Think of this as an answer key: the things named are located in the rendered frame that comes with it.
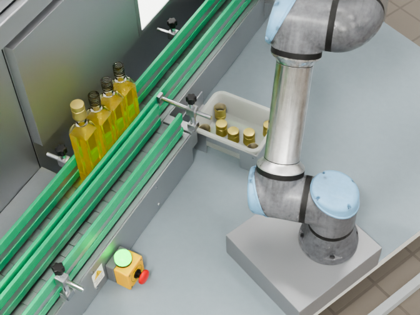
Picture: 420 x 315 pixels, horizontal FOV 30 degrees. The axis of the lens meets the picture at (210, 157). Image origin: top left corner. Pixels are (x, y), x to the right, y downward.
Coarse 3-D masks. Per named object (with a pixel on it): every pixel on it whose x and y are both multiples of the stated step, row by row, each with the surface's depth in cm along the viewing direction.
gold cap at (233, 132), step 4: (232, 128) 228; (236, 128) 228; (228, 132) 227; (232, 132) 227; (236, 132) 227; (228, 136) 228; (232, 136) 227; (236, 136) 228; (232, 140) 229; (236, 140) 229
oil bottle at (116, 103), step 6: (114, 90) 201; (102, 96) 200; (114, 96) 200; (120, 96) 201; (102, 102) 200; (108, 102) 199; (114, 102) 199; (120, 102) 202; (114, 108) 200; (120, 108) 203; (114, 114) 201; (120, 114) 204; (126, 114) 207; (114, 120) 203; (120, 120) 205; (126, 120) 208; (120, 126) 206; (126, 126) 210; (120, 132) 208
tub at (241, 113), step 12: (216, 96) 234; (228, 96) 233; (204, 108) 230; (228, 108) 237; (240, 108) 234; (252, 108) 231; (264, 108) 229; (204, 120) 232; (216, 120) 236; (228, 120) 236; (240, 120) 236; (252, 120) 235; (264, 120) 232; (204, 132) 224; (240, 132) 233; (228, 144) 222; (240, 144) 221; (264, 144) 221
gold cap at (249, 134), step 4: (248, 128) 228; (244, 132) 227; (248, 132) 227; (252, 132) 227; (244, 136) 227; (248, 136) 226; (252, 136) 227; (244, 140) 228; (248, 140) 228; (252, 140) 228; (244, 144) 230
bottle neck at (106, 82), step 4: (104, 76) 197; (108, 76) 197; (104, 80) 198; (108, 80) 198; (104, 84) 196; (108, 84) 196; (112, 84) 198; (104, 88) 197; (108, 88) 197; (112, 88) 198; (104, 92) 198; (108, 92) 198; (112, 92) 199; (104, 96) 199; (108, 96) 199
